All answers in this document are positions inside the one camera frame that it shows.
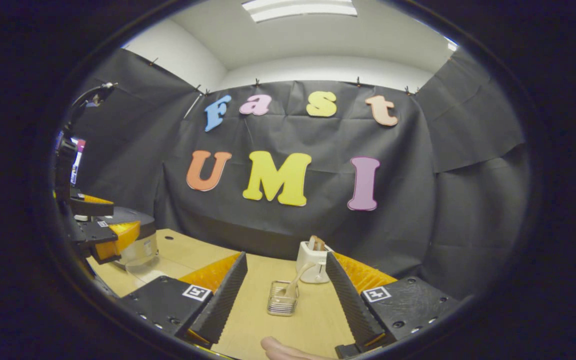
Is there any black backdrop cloth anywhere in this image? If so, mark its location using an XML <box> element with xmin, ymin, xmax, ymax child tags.
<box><xmin>65</xmin><ymin>47</ymin><xmax>531</xmax><ymax>301</ymax></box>

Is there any computer monitor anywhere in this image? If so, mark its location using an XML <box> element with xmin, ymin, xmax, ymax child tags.
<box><xmin>70</xmin><ymin>139</ymin><xmax>87</xmax><ymax>187</ymax></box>

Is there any ceiling light panel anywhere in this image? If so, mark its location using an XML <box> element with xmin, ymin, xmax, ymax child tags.
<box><xmin>241</xmin><ymin>0</ymin><xmax>359</xmax><ymax>23</ymax></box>

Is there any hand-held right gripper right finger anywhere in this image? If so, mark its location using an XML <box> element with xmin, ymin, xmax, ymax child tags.
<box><xmin>325</xmin><ymin>251</ymin><xmax>461</xmax><ymax>359</ymax></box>

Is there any white toaster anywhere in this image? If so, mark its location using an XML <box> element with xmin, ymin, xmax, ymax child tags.
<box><xmin>296</xmin><ymin>241</ymin><xmax>334</xmax><ymax>284</ymax></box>

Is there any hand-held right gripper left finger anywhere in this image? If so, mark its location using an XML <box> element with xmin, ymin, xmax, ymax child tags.
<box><xmin>117</xmin><ymin>251</ymin><xmax>249</xmax><ymax>350</ymax></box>

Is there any clear plastic container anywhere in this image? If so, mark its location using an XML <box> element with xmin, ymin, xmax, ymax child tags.
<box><xmin>127</xmin><ymin>257</ymin><xmax>181</xmax><ymax>286</ymax></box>

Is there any black silver rice cooker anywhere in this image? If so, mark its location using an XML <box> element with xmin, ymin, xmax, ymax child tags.
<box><xmin>103</xmin><ymin>206</ymin><xmax>160</xmax><ymax>267</ymax></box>

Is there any wooden spoon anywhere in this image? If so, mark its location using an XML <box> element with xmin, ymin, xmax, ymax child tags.
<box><xmin>277</xmin><ymin>261</ymin><xmax>319</xmax><ymax>301</ymax></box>

